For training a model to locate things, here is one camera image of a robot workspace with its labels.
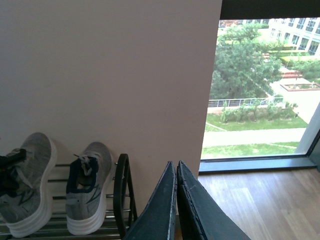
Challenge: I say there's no black metal shoe rack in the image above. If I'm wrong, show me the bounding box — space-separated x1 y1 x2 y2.
0 153 138 240

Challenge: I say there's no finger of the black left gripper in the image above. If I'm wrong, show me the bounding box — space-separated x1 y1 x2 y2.
0 148 27 168

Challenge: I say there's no grey knit sneaker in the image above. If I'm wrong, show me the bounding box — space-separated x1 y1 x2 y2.
65 142 112 236
0 132 57 238

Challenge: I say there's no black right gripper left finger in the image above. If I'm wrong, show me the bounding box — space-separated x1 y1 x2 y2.
124 161 177 240

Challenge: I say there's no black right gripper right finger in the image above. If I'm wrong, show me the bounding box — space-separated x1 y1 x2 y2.
176 161 249 240

